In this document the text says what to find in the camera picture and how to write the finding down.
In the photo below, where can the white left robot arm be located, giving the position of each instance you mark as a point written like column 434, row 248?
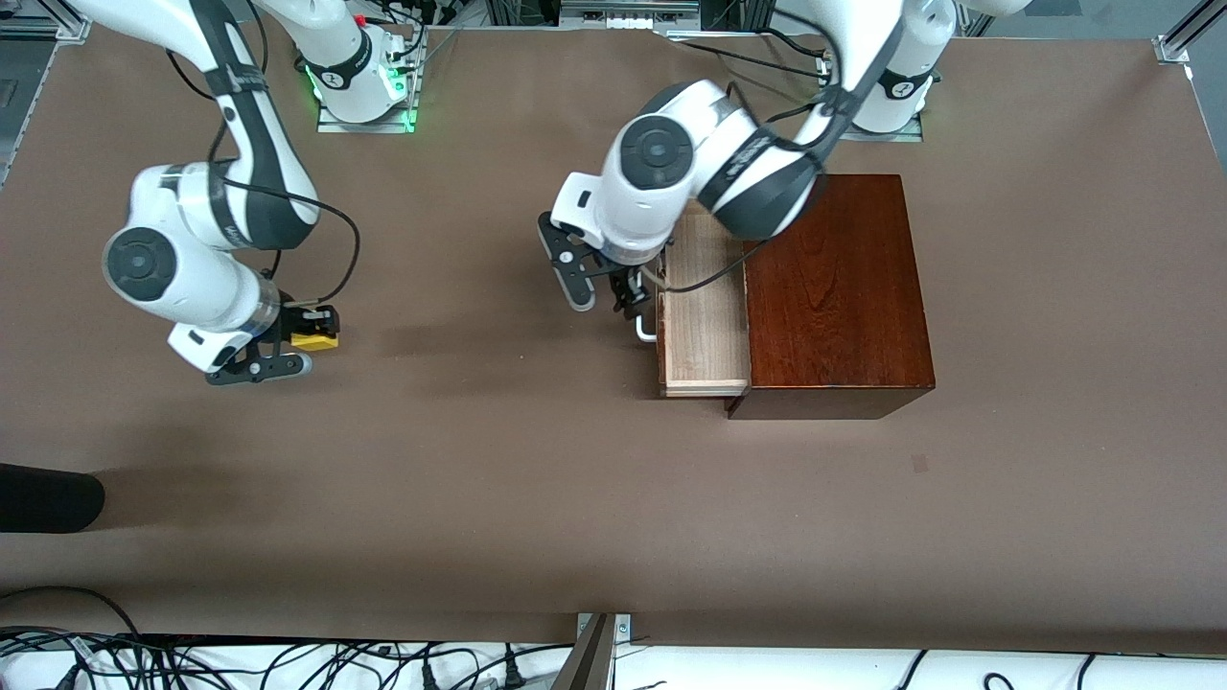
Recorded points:
column 661, row 153

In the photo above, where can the silver table edge plate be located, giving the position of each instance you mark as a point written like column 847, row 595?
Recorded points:
column 621, row 628

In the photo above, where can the dark wooden cabinet box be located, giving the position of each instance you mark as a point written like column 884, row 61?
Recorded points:
column 844, row 307

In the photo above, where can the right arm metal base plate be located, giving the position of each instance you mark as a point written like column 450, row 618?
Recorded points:
column 364, row 126

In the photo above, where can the aluminium frame profile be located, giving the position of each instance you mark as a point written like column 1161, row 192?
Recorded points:
column 1184, row 38
column 48, row 24

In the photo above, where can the grey connector strip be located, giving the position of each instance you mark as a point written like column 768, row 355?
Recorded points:
column 628, row 14

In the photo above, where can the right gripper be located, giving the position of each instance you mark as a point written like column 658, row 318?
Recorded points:
column 295, row 320

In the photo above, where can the brown table cover sheet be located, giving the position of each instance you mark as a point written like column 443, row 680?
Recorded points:
column 479, row 431

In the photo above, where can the black cylindrical object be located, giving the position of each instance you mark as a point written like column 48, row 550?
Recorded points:
column 48, row 498

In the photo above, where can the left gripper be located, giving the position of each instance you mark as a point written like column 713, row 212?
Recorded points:
column 628, row 285

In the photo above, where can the grey metal beam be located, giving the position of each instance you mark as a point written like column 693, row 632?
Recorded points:
column 587, row 666

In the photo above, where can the yellow block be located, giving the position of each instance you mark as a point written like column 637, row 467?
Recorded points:
column 314, row 341

